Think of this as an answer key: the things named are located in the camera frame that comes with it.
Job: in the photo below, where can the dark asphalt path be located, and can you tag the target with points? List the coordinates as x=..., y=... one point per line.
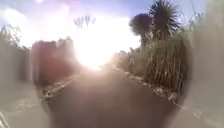
x=110, y=103

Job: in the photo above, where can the small cabbage tree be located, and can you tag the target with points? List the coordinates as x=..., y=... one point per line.
x=141, y=26

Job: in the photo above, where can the leaf-strewn verge strip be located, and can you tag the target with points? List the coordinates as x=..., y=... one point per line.
x=156, y=88
x=55, y=88

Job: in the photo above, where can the tall grass bush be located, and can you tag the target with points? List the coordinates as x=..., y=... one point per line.
x=166, y=63

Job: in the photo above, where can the reddish hedge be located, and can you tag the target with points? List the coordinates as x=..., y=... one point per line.
x=50, y=61

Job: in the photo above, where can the tall cabbage tree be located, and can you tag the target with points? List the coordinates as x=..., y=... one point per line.
x=163, y=17

